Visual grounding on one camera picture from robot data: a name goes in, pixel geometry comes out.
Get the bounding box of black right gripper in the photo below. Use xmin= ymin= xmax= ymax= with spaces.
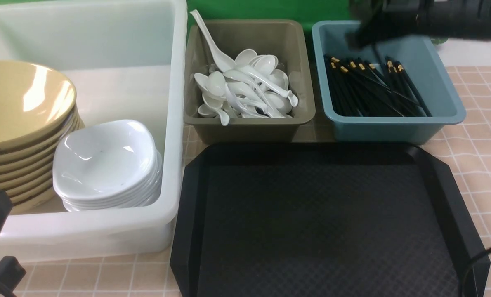
xmin=346 ymin=0 xmax=491 ymax=49

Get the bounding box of white square side dish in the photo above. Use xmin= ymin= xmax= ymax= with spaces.
xmin=52 ymin=120 xmax=163 ymax=203

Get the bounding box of yellow noodle bowl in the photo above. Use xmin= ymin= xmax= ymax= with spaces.
xmin=0 ymin=60 xmax=76 ymax=150

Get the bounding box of blue chopstick bin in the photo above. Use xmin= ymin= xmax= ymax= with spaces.
xmin=312 ymin=21 xmax=466 ymax=145

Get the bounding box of green cloth backdrop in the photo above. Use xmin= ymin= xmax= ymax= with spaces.
xmin=0 ymin=0 xmax=448 ymax=45

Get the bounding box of pile of black chopsticks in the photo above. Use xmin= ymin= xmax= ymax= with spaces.
xmin=323 ymin=56 xmax=432 ymax=117

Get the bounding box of olive green spoon bin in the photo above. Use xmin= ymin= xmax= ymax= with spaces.
xmin=184 ymin=19 xmax=316 ymax=145

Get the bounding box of stack of yellow bowls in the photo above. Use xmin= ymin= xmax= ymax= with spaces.
xmin=0 ymin=105 xmax=85 ymax=215

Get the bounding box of stack of white dishes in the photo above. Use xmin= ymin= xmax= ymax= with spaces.
xmin=52 ymin=145 xmax=163 ymax=211

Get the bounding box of pile of white soup spoons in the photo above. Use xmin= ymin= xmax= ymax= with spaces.
xmin=194 ymin=49 xmax=293 ymax=126

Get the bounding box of upright white soup spoon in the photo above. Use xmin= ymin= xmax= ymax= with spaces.
xmin=189 ymin=9 xmax=236 ymax=73

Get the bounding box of black serving tray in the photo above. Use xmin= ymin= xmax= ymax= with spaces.
xmin=170 ymin=143 xmax=484 ymax=297

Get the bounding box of large white plastic tub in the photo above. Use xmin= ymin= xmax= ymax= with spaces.
xmin=0 ymin=0 xmax=188 ymax=263

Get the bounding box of black cable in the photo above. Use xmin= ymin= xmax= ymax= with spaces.
xmin=460 ymin=238 xmax=491 ymax=297

